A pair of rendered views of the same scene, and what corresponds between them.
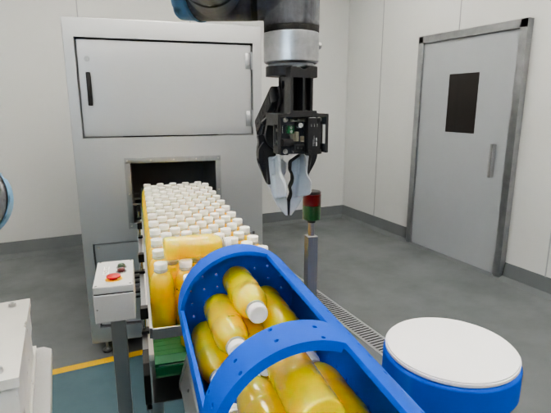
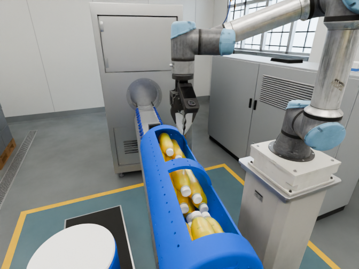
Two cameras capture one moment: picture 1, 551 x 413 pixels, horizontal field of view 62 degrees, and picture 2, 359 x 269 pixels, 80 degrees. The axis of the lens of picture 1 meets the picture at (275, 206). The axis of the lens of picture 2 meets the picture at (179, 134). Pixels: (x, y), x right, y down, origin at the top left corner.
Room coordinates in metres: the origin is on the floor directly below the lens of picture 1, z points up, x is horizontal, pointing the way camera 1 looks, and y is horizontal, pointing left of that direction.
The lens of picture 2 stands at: (1.38, 0.01, 1.72)
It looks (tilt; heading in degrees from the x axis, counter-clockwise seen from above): 25 degrees down; 183
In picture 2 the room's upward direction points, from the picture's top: straight up
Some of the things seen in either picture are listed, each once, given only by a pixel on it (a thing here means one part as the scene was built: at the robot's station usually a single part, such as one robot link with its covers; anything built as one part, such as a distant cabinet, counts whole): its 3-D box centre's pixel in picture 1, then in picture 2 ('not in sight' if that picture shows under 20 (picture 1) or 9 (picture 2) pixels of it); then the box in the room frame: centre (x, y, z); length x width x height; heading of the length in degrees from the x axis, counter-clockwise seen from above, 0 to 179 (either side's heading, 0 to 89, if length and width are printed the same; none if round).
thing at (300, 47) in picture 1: (293, 51); (181, 68); (0.65, -0.02, 1.62); 0.08 x 0.08 x 0.05
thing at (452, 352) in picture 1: (450, 348); (73, 256); (0.90, -0.38, 1.03); 0.28 x 0.28 x 0.01
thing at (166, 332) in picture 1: (228, 323); not in sight; (1.15, 0.13, 0.96); 0.40 x 0.01 x 0.03; 107
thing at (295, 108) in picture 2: not in sight; (301, 116); (0.51, 0.46, 1.41); 0.13 x 0.12 x 0.14; 1
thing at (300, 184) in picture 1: (302, 186); (177, 121); (0.65, -0.04, 1.44); 0.06 x 0.03 x 0.09; 17
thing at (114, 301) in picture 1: (116, 288); not in sight; (1.18, 0.44, 1.05); 0.20 x 0.10 x 0.10; 17
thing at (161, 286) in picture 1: (162, 297); not in sight; (1.26, 0.33, 0.99); 0.07 x 0.07 x 0.19
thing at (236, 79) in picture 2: not in sight; (266, 118); (-1.36, 1.00, 0.72); 2.15 x 0.54 x 1.45; 25
